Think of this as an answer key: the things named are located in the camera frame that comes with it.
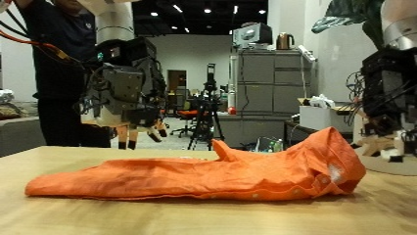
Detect orange button shirt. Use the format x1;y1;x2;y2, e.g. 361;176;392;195
24;126;368;201

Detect brown door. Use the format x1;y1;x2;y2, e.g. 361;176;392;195
167;69;189;93

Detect white plastic bag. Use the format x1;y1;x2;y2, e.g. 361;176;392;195
308;93;337;110

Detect orange office chair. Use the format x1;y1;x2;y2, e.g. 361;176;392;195
169;108;200;139

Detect white box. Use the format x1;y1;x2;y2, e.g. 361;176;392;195
299;105;345;132

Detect standing person in dark clothes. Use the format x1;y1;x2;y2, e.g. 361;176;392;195
12;0;112;149

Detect white power strip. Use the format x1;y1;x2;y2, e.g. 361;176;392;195
297;44;320;63

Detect green plant leaves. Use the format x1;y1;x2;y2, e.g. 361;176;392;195
311;0;388;50

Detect patterned cushion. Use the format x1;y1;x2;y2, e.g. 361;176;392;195
0;102;29;120

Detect copper kettle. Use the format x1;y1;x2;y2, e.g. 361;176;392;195
275;31;296;51

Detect grey filing cabinet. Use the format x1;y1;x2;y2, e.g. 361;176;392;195
228;48;316;116

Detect green bottles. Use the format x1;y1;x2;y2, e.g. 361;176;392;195
260;136;284;154

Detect grey box appliance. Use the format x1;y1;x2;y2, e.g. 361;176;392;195
232;22;273;50

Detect black left hand cable loops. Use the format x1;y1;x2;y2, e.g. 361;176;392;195
344;70;368;126

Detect black tripod with camera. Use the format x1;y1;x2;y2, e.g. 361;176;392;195
188;63;225;152

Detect orange cable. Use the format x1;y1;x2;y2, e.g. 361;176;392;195
0;28;73;63

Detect black right hand cables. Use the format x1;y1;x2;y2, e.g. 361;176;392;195
0;8;31;43

